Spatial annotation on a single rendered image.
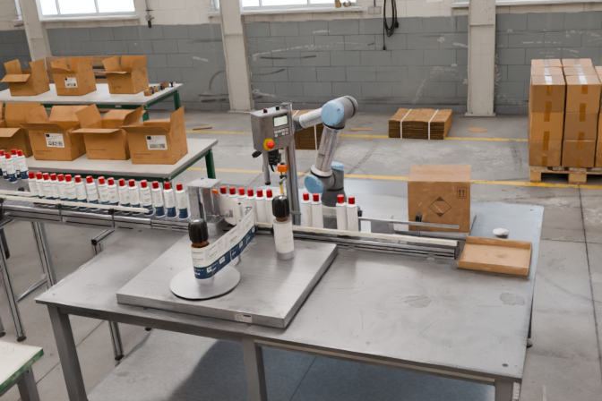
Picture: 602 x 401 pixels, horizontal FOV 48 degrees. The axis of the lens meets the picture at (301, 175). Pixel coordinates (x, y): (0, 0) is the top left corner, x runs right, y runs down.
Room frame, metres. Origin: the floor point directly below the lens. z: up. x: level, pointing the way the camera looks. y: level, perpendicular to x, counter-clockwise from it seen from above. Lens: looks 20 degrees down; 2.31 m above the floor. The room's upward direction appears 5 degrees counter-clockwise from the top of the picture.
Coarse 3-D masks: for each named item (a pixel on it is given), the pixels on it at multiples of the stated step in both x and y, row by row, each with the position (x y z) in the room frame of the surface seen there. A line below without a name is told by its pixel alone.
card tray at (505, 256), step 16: (480, 240) 2.87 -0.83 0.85; (496, 240) 2.84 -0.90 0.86; (512, 240) 2.82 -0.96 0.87; (464, 256) 2.76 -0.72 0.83; (480, 256) 2.75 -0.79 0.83; (496, 256) 2.74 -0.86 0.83; (512, 256) 2.72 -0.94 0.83; (528, 256) 2.71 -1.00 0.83; (512, 272) 2.57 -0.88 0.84; (528, 272) 2.57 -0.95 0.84
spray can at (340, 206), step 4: (340, 196) 3.00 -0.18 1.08; (340, 200) 2.99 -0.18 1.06; (336, 204) 3.00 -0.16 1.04; (340, 204) 2.99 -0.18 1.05; (344, 204) 2.99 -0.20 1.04; (336, 208) 3.00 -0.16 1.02; (340, 208) 2.98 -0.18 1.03; (344, 208) 2.99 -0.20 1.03; (336, 212) 3.01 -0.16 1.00; (340, 212) 2.98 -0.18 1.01; (344, 212) 2.99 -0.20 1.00; (340, 216) 2.98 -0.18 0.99; (344, 216) 2.99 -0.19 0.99; (340, 220) 2.98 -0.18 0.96; (344, 220) 2.99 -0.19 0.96; (340, 224) 2.98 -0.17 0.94; (344, 224) 2.98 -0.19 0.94; (340, 228) 2.99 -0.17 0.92; (344, 228) 2.98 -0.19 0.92
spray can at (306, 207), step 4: (304, 192) 3.08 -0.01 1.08; (308, 192) 3.08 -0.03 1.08; (304, 196) 3.07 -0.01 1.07; (308, 196) 3.07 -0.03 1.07; (304, 200) 3.07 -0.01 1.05; (308, 200) 3.07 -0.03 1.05; (304, 204) 3.06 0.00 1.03; (308, 204) 3.06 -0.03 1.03; (304, 208) 3.06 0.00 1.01; (308, 208) 3.06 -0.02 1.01; (304, 212) 3.06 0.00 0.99; (308, 212) 3.06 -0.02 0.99; (304, 216) 3.06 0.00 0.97; (308, 216) 3.06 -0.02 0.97; (312, 216) 3.07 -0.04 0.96; (304, 220) 3.06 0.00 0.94; (308, 220) 3.06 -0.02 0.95; (312, 220) 3.07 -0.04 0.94; (304, 224) 3.07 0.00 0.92; (308, 224) 3.06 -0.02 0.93; (312, 224) 3.07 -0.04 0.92; (308, 232) 3.06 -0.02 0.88
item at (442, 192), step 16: (416, 176) 3.09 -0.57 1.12; (432, 176) 3.07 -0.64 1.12; (448, 176) 3.06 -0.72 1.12; (464, 176) 3.04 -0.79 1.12; (416, 192) 3.04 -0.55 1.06; (432, 192) 3.02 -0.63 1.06; (448, 192) 3.00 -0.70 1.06; (464, 192) 2.98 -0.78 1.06; (416, 208) 3.04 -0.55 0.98; (432, 208) 3.02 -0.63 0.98; (448, 208) 3.00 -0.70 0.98; (464, 208) 2.98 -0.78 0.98; (448, 224) 3.00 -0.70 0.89; (464, 224) 2.98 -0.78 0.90
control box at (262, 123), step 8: (256, 112) 3.23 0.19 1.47; (272, 112) 3.20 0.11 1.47; (280, 112) 3.21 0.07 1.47; (256, 120) 3.17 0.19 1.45; (264, 120) 3.16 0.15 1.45; (272, 120) 3.18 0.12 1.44; (288, 120) 3.23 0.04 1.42; (256, 128) 3.18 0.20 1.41; (264, 128) 3.16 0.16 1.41; (272, 128) 3.18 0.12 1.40; (280, 128) 3.21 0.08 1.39; (288, 128) 3.23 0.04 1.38; (256, 136) 3.19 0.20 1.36; (264, 136) 3.15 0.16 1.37; (272, 136) 3.18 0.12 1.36; (288, 136) 3.23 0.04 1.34; (256, 144) 3.20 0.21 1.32; (264, 144) 3.15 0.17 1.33; (280, 144) 3.20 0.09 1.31; (288, 144) 3.23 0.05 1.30
